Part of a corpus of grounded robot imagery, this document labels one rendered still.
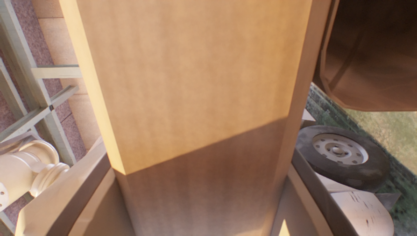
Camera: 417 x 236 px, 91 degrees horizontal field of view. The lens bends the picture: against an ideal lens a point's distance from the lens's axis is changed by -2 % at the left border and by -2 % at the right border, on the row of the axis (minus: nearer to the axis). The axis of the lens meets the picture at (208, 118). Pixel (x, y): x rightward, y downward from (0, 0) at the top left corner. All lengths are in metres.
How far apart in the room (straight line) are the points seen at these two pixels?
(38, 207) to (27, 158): 0.15
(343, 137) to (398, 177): 0.35
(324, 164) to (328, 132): 0.36
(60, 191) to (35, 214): 0.03
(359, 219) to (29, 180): 1.10
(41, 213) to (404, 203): 1.58
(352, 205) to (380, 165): 0.41
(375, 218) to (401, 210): 0.48
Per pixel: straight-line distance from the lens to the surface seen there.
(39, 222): 0.28
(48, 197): 0.29
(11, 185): 0.38
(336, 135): 1.65
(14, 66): 2.75
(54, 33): 3.06
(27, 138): 0.48
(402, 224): 1.67
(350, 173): 1.34
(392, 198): 1.37
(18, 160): 0.41
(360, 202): 1.19
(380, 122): 1.67
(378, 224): 1.18
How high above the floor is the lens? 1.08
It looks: level
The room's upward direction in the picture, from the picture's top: 91 degrees counter-clockwise
